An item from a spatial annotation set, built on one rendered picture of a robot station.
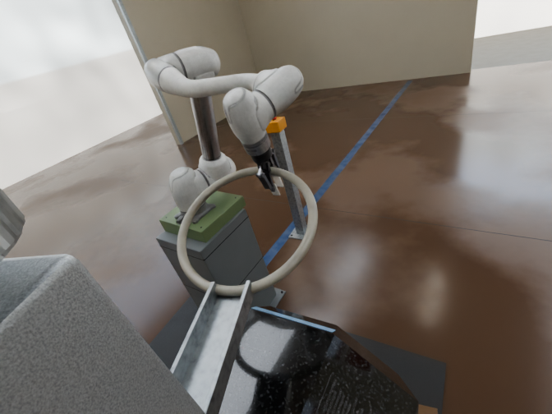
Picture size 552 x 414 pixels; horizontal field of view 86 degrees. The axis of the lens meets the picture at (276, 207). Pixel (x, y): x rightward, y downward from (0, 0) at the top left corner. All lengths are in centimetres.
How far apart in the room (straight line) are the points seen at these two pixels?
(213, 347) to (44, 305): 53
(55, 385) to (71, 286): 8
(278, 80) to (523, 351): 179
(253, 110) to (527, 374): 177
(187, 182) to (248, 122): 80
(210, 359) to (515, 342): 168
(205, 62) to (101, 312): 119
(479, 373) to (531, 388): 20
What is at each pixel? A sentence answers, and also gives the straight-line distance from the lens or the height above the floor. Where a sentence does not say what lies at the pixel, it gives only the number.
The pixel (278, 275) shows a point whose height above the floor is 111.
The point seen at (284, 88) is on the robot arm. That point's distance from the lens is 96.
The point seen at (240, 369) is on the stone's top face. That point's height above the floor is 84.
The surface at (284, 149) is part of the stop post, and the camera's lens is 230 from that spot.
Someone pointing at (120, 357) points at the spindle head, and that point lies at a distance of 40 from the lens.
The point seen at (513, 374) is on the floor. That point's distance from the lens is 201.
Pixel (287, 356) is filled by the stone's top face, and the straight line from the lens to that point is 101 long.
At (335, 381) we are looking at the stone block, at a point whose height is 80.
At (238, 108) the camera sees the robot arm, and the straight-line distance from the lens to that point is 87.
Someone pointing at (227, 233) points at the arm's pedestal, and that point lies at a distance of 171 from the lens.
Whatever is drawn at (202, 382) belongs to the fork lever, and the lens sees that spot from 78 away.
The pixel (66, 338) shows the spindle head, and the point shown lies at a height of 150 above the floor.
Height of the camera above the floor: 170
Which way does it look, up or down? 32 degrees down
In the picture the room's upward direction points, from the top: 16 degrees counter-clockwise
